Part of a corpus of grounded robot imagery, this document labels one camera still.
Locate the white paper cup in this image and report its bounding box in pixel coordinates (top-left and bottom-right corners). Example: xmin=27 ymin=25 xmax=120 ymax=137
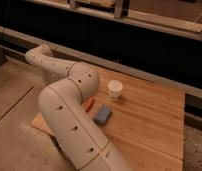
xmin=107 ymin=80 xmax=123 ymax=99

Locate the wooden plank on ledge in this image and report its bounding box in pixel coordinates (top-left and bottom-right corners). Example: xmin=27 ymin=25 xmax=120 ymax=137
xmin=128 ymin=10 xmax=202 ymax=33

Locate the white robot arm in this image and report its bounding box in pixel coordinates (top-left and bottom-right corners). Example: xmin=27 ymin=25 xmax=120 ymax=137
xmin=25 ymin=44 xmax=134 ymax=171

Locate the grey metal post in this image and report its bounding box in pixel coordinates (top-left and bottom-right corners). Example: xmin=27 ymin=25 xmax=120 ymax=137
xmin=114 ymin=0 xmax=123 ymax=18

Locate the black metal table leg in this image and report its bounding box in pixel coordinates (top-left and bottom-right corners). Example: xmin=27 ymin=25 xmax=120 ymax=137
xmin=50 ymin=136 xmax=64 ymax=155

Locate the orange marker pen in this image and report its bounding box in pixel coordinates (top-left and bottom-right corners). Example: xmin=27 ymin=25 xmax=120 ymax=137
xmin=84 ymin=97 xmax=94 ymax=112

